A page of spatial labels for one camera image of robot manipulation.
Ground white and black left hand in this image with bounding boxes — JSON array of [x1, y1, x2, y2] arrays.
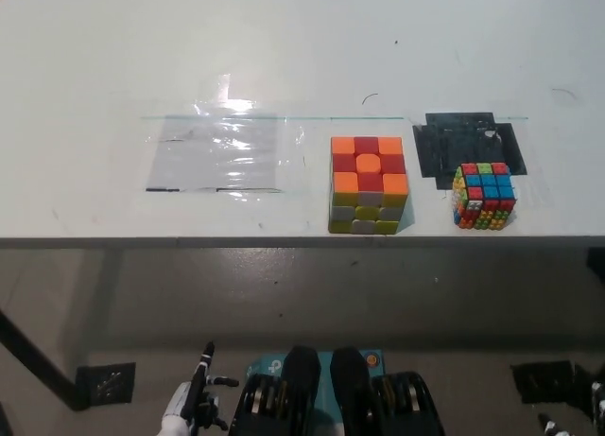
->
[[160, 340, 240, 436]]

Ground black right hand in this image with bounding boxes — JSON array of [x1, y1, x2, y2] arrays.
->
[[538, 381, 605, 436]]

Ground small studded multicolour puzzle cube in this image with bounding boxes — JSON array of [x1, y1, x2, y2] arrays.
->
[[451, 162, 519, 233]]

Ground large orange red puzzle cube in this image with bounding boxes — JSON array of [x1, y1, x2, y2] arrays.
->
[[327, 135, 410, 236]]

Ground teal router box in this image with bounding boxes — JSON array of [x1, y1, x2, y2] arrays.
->
[[244, 348, 387, 421]]

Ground black table leg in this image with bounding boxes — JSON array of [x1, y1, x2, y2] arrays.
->
[[0, 307, 79, 411]]

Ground clear plastic sheet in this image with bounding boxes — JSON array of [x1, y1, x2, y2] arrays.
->
[[141, 72, 308, 201]]

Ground black tape patch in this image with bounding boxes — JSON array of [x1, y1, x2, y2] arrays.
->
[[411, 112, 529, 191]]

